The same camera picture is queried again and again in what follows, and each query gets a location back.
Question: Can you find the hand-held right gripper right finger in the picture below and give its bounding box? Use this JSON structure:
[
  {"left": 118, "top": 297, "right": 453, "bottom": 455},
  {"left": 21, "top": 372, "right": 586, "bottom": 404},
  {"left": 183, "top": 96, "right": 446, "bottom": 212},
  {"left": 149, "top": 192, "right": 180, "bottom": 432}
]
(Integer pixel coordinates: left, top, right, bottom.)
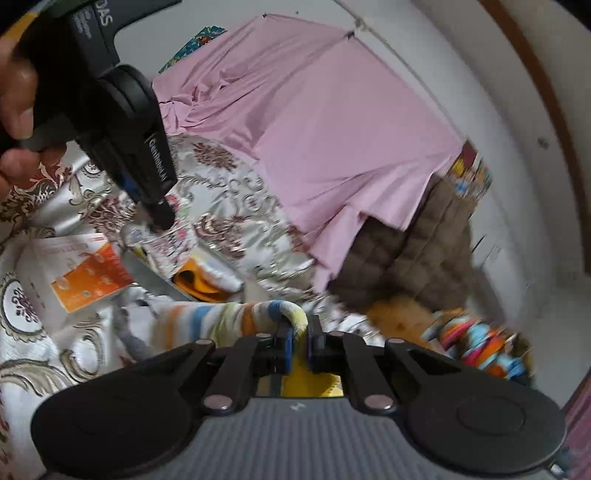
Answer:
[{"left": 305, "top": 315, "right": 462, "bottom": 414}]

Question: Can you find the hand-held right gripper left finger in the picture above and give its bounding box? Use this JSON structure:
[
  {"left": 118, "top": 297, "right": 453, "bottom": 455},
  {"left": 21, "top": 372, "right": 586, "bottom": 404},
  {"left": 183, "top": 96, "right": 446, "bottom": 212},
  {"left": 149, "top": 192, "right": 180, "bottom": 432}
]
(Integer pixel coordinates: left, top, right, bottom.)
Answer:
[{"left": 134, "top": 316, "right": 295, "bottom": 414}]

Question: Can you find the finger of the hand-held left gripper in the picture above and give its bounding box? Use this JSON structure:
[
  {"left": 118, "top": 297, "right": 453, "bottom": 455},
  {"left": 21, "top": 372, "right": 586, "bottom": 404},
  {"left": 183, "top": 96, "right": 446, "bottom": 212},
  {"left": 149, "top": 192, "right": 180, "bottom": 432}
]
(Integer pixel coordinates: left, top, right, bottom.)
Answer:
[{"left": 117, "top": 171, "right": 177, "bottom": 232}]

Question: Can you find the white blue plastic packet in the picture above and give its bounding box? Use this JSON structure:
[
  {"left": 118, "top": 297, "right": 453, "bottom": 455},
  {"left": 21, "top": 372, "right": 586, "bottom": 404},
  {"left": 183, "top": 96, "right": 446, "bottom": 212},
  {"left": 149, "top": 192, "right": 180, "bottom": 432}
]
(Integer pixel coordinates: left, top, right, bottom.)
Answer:
[{"left": 121, "top": 217, "right": 195, "bottom": 278}]

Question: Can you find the striped knit garment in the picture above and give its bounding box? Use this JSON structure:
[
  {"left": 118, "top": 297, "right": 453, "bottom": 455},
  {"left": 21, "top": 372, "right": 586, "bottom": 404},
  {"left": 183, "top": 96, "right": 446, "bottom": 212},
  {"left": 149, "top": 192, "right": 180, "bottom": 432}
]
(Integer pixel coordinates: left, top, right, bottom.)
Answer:
[{"left": 151, "top": 299, "right": 345, "bottom": 400}]

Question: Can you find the person's left hand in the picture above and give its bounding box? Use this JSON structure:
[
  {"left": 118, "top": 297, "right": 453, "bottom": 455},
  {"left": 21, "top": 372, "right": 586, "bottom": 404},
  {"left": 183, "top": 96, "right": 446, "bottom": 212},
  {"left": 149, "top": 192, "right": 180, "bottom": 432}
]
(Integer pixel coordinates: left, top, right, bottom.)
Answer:
[{"left": 0, "top": 28, "right": 62, "bottom": 199}]

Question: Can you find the floral bedspread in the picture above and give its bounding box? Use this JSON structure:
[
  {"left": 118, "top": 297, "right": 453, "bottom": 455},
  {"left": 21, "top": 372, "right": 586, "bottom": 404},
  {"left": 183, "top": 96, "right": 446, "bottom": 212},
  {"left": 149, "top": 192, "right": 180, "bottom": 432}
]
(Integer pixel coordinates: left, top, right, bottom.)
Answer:
[{"left": 0, "top": 134, "right": 334, "bottom": 480}]

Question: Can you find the orange white packet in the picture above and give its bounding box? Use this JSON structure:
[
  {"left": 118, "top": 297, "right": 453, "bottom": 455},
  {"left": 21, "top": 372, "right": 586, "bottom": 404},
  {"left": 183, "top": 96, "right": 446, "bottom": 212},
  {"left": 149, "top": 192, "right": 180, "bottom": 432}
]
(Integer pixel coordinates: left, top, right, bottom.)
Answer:
[{"left": 24, "top": 232, "right": 133, "bottom": 315}]

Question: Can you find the teal patterned cloth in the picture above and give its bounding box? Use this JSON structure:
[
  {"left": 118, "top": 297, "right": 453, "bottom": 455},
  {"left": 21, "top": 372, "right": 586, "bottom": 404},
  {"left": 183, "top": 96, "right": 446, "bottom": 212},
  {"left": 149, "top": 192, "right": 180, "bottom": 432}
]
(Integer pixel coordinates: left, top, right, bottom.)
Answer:
[{"left": 158, "top": 25, "right": 228, "bottom": 75}]

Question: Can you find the grey cloth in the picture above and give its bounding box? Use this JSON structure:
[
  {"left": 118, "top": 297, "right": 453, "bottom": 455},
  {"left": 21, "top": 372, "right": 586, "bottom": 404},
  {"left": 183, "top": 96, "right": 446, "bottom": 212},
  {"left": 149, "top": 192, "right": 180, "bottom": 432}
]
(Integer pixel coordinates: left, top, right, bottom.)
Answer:
[{"left": 112, "top": 300, "right": 158, "bottom": 366}]

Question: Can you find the brown quilted blanket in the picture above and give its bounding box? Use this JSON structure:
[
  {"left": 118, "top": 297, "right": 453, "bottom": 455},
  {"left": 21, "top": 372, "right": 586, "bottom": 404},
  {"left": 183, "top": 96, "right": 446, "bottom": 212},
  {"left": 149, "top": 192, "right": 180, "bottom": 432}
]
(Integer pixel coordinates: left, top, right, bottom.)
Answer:
[{"left": 329, "top": 173, "right": 482, "bottom": 315}]

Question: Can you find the colourful striped cloth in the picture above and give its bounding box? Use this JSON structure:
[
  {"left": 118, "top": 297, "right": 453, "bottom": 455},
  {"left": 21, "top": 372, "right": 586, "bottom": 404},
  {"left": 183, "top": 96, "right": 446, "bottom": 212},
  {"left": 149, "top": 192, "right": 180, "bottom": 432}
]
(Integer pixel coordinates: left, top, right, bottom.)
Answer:
[{"left": 428, "top": 318, "right": 537, "bottom": 380}]

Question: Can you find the pink cloth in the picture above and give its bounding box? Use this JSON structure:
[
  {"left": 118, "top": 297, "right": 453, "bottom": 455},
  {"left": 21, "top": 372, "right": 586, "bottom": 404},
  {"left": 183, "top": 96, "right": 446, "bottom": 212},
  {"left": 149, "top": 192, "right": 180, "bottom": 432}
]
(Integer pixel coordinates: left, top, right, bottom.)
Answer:
[{"left": 151, "top": 15, "right": 465, "bottom": 292}]

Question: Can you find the colourful printed cloth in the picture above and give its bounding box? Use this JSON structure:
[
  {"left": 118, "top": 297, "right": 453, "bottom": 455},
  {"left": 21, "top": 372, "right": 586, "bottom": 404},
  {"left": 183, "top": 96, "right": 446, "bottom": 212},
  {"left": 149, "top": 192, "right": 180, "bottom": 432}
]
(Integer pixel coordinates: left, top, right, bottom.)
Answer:
[{"left": 447, "top": 142, "right": 493, "bottom": 205}]

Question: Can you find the pink curtain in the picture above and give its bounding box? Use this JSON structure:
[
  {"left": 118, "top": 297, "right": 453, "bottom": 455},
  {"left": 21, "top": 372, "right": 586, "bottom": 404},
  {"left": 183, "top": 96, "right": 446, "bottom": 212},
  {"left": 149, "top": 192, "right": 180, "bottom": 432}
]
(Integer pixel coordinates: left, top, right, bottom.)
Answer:
[{"left": 561, "top": 392, "right": 591, "bottom": 480}]

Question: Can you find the brown wooden door frame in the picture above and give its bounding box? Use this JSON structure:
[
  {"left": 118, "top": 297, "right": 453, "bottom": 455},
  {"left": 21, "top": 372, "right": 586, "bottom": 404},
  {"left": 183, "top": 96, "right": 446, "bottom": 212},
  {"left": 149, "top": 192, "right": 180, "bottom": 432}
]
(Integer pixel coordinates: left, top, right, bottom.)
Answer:
[{"left": 477, "top": 0, "right": 591, "bottom": 265}]

